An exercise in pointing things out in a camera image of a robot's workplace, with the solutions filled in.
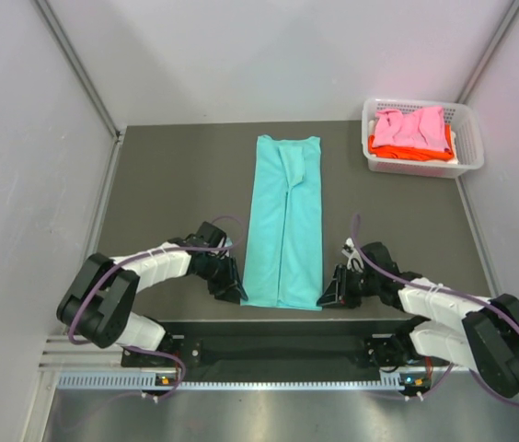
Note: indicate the teal t shirt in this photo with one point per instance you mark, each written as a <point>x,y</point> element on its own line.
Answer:
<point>284,255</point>

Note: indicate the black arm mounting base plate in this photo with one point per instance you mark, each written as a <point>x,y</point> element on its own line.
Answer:
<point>360,343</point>

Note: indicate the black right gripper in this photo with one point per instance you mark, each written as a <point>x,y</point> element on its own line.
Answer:
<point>338,289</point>

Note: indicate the grey slotted cable duct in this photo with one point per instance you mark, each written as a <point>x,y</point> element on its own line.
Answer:
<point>152,381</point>

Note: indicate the white perforated plastic basket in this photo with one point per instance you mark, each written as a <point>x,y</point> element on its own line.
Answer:
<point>460,117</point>

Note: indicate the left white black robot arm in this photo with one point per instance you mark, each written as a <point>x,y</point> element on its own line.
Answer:
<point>98,306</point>

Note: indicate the aluminium frame rail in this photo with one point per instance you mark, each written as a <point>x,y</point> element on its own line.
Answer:
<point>60,354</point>

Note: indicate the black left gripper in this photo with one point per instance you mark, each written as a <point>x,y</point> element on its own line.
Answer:
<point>231,294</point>

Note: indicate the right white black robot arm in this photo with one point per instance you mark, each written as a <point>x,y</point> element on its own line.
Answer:
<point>478,333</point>

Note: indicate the white t shirt in basket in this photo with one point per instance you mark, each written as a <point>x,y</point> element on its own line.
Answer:
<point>451,139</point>

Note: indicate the pink t shirt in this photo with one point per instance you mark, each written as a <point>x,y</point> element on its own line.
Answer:
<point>422,128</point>

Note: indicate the orange t shirt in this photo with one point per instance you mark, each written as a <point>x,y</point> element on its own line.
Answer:
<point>417,154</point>

